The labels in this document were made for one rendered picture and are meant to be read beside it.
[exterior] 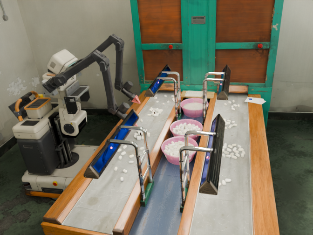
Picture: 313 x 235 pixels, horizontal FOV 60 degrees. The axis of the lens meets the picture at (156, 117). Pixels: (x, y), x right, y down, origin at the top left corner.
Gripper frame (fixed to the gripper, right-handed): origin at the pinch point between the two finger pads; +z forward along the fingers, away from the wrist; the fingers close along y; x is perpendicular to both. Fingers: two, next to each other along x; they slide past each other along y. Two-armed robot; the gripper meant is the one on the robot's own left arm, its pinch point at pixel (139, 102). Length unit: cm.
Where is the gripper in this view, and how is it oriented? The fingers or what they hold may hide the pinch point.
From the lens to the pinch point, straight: 252.1
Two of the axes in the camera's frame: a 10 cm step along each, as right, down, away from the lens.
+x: -5.9, 6.1, 5.3
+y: 2.6, -4.8, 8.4
